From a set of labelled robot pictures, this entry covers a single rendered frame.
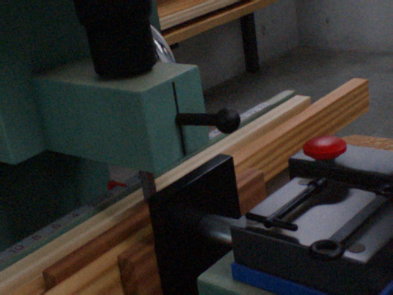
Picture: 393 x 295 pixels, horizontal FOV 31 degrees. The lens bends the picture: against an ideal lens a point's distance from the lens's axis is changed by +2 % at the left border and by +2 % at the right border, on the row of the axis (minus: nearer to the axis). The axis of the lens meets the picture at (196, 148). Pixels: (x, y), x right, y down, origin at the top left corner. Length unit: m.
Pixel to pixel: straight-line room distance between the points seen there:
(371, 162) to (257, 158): 0.24
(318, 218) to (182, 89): 0.17
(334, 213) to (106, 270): 0.18
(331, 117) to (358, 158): 0.33
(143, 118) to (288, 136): 0.27
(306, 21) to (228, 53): 0.69
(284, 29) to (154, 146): 4.09
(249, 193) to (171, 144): 0.11
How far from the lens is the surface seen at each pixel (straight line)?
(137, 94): 0.53
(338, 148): 0.50
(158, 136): 0.54
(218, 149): 0.71
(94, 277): 0.53
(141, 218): 0.58
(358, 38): 4.49
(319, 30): 4.63
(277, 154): 0.75
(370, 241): 0.43
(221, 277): 0.48
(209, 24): 3.31
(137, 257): 0.53
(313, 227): 0.45
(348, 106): 0.87
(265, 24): 4.46
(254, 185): 0.63
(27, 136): 0.63
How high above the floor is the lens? 1.22
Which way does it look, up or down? 22 degrees down
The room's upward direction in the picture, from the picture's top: 9 degrees counter-clockwise
